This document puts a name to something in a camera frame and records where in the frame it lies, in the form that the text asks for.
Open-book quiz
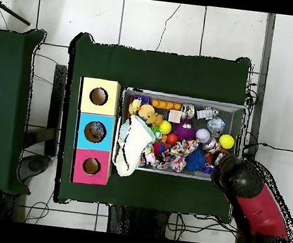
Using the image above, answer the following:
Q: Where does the cream knit cloth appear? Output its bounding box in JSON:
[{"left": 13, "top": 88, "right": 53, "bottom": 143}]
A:
[{"left": 113, "top": 115, "right": 158, "bottom": 182}]

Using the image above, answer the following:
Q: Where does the open-top silver can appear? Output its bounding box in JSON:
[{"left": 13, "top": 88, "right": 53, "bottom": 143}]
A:
[{"left": 180, "top": 102, "right": 197, "bottom": 121}]

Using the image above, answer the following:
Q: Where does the multicolour polka dot cloth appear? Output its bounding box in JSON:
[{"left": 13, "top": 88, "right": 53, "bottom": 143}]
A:
[{"left": 156, "top": 136, "right": 199, "bottom": 176}]

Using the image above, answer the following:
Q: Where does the clear plastic blue label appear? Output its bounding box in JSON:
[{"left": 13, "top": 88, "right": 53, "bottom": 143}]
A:
[
  {"left": 204, "top": 116, "right": 227, "bottom": 137},
  {"left": 89, "top": 122, "right": 107, "bottom": 140}
]

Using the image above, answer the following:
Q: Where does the crushed silver can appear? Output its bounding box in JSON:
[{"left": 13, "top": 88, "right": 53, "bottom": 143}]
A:
[{"left": 201, "top": 137, "right": 222, "bottom": 154}]

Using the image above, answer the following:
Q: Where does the shallow clear mesh bin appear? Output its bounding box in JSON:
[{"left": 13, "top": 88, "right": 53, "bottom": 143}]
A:
[{"left": 112, "top": 89, "right": 249, "bottom": 185}]

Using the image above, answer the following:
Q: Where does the wooden box with three holes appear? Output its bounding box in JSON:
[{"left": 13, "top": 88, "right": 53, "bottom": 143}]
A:
[{"left": 69, "top": 76, "right": 122, "bottom": 188}]

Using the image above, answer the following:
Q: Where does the orange foam duck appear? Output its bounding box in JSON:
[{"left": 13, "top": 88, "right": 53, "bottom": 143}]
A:
[{"left": 135, "top": 104, "right": 165, "bottom": 130}]

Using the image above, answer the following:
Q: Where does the small yellow rubber duck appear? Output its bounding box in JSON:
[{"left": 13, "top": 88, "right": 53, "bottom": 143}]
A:
[{"left": 127, "top": 98, "right": 143, "bottom": 118}]

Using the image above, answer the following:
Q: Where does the small yellow ball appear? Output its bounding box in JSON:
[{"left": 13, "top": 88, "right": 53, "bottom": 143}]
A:
[{"left": 158, "top": 120, "right": 173, "bottom": 136}]

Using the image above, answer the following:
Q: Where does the orange toy brick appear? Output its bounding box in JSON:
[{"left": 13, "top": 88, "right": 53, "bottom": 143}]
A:
[{"left": 151, "top": 98, "right": 183, "bottom": 112}]

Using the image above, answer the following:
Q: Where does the wooden cube block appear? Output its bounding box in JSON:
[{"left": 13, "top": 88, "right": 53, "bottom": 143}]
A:
[{"left": 167, "top": 109, "right": 183, "bottom": 124}]

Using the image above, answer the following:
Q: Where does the small orange ball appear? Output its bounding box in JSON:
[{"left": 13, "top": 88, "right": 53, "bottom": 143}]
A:
[{"left": 164, "top": 131, "right": 180, "bottom": 147}]

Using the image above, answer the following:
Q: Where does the purple googly-eyed monster toy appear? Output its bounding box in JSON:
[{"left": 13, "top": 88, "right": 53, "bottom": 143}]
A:
[{"left": 173, "top": 119, "right": 199, "bottom": 143}]

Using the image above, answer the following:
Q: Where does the white baseball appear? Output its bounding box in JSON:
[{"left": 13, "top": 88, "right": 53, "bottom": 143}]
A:
[{"left": 194, "top": 126, "right": 212, "bottom": 145}]

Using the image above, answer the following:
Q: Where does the green cloth side table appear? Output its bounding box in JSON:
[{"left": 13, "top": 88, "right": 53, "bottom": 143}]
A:
[{"left": 0, "top": 25, "right": 48, "bottom": 197}]

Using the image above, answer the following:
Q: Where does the black cable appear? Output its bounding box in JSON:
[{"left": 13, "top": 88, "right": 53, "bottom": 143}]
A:
[{"left": 242, "top": 140, "right": 293, "bottom": 156}]

